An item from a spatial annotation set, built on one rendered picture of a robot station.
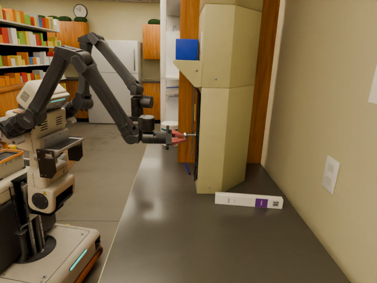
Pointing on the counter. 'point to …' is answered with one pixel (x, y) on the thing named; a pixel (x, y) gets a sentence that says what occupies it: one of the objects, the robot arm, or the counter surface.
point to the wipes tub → (169, 125)
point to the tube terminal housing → (225, 94)
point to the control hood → (191, 71)
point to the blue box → (186, 49)
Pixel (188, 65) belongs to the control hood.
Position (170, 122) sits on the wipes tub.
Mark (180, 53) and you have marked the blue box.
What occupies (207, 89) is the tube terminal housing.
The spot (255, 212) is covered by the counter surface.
